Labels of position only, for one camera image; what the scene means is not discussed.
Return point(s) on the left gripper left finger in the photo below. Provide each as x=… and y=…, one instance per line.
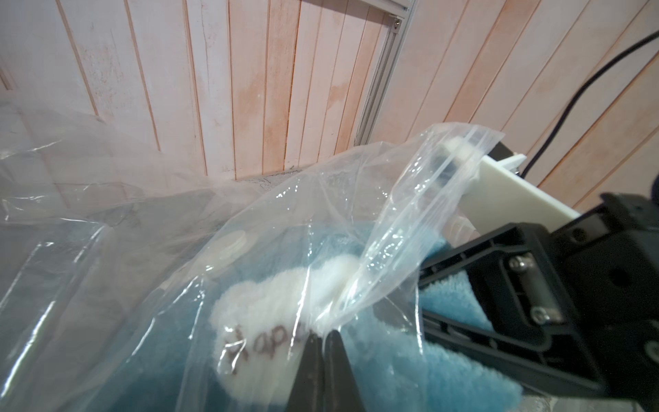
x=307, y=394

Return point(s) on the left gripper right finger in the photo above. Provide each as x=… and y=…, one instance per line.
x=341, y=393

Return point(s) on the clear plastic vacuum bag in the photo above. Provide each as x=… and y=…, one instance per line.
x=129, y=283

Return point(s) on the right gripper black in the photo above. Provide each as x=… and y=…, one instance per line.
x=601, y=335

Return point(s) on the teal bear print blanket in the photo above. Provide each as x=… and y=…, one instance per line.
x=233, y=337

